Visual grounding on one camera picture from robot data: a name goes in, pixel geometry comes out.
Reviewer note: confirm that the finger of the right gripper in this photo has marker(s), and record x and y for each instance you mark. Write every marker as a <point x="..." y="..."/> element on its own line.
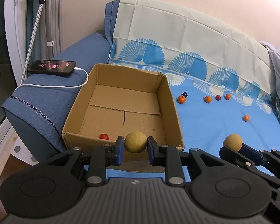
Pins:
<point x="237" y="159"/>
<point x="268" y="160"/>

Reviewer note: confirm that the red tomato in box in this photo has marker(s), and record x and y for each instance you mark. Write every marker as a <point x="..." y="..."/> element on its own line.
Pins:
<point x="104" y="136"/>

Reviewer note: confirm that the white door frame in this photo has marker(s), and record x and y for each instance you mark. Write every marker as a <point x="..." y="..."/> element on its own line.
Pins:
<point x="12" y="56"/>

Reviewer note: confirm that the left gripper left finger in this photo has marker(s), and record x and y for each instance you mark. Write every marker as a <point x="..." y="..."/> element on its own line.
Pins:
<point x="101" y="157"/>

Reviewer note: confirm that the dark plum fruit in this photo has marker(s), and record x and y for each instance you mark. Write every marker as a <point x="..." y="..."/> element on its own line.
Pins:
<point x="185" y="94"/>

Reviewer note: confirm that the small orange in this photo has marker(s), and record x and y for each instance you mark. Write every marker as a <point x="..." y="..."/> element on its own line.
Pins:
<point x="227" y="96"/>
<point x="207" y="99"/>
<point x="246" y="118"/>

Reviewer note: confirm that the yellow cork ball fruit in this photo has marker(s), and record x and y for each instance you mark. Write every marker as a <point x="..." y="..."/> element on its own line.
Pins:
<point x="135" y="142"/>

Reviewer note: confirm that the black smartphone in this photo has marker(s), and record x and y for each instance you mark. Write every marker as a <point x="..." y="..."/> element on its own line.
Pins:
<point x="52" y="67"/>

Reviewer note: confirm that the blue white fan-pattern sheet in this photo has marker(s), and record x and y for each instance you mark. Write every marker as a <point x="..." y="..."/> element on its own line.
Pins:
<point x="205" y="57"/>

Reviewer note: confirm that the brown cardboard box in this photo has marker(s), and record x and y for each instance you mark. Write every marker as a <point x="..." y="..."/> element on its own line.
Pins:
<point x="118" y="100"/>

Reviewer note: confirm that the grey curtain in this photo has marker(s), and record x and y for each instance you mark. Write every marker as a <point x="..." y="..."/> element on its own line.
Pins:
<point x="48" y="38"/>

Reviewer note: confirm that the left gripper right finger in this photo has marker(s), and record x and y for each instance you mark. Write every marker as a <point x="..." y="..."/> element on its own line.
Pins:
<point x="171" y="159"/>

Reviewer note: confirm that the white dotted paper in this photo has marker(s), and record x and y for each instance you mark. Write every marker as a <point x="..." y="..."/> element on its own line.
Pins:
<point x="21" y="152"/>

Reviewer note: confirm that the silver black stick pole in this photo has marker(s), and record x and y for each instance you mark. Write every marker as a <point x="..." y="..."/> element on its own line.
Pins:
<point x="32" y="40"/>

